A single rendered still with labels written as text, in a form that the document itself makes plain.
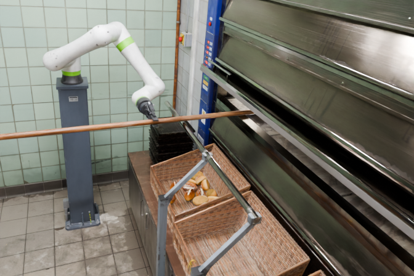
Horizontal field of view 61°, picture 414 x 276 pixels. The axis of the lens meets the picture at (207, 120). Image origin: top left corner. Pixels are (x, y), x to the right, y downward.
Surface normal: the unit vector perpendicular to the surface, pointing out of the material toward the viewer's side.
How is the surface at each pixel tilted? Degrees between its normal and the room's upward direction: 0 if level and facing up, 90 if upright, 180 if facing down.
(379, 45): 70
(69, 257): 0
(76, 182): 90
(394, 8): 90
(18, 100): 90
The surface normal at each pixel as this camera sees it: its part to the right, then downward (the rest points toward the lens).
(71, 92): 0.34, 0.41
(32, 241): 0.08, -0.91
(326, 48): -0.84, -0.23
